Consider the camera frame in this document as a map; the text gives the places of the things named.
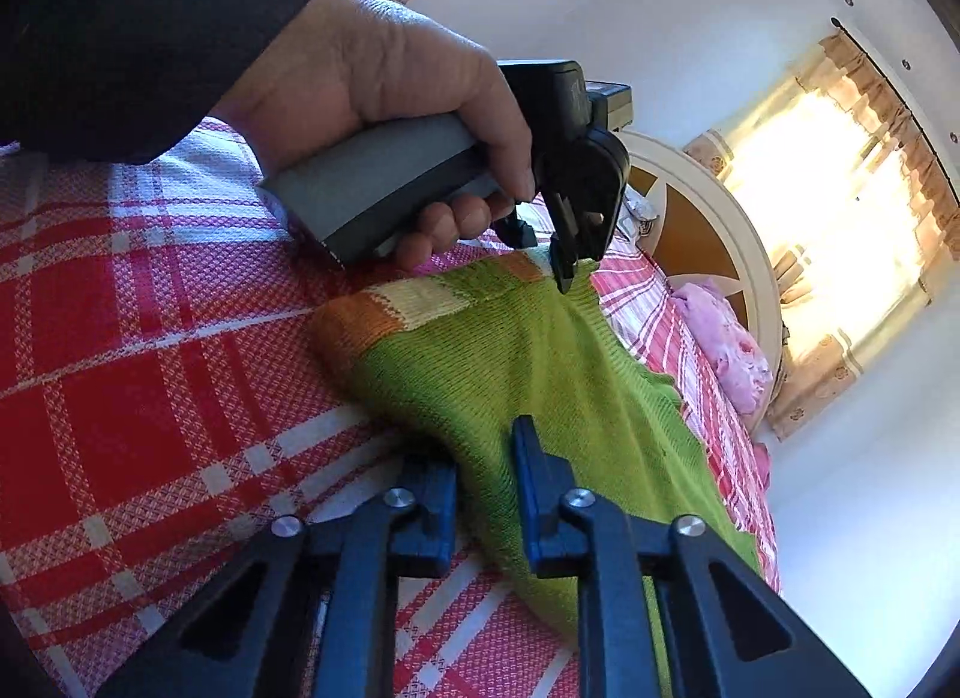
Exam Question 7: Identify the green orange knit sweater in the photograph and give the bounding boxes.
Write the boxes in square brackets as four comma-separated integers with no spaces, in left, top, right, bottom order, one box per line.
[311,253,779,696]

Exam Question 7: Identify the left dark sleeve forearm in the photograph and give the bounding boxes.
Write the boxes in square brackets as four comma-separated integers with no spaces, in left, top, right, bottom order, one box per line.
[2,0,309,164]

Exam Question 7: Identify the person's left hand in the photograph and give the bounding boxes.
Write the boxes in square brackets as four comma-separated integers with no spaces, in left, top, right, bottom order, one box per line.
[212,0,537,271]

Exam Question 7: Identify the grey white patterned pillow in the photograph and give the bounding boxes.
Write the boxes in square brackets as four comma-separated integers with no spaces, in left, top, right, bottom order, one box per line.
[617,185,659,242]

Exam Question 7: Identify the cream wooden headboard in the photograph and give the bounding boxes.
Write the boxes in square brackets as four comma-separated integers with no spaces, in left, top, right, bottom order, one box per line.
[613,128,786,437]

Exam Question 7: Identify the pink sheet bed edge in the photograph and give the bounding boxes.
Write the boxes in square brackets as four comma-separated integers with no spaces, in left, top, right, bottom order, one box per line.
[752,443,771,490]

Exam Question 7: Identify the pink floral pillow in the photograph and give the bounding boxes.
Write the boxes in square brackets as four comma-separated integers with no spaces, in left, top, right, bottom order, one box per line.
[672,281,775,420]

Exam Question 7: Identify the red white plaid bedspread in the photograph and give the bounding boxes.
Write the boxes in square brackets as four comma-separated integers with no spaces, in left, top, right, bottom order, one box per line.
[2,118,781,696]

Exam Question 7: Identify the beige curtain behind headboard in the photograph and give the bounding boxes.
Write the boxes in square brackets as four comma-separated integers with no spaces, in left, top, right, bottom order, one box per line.
[684,27,958,440]

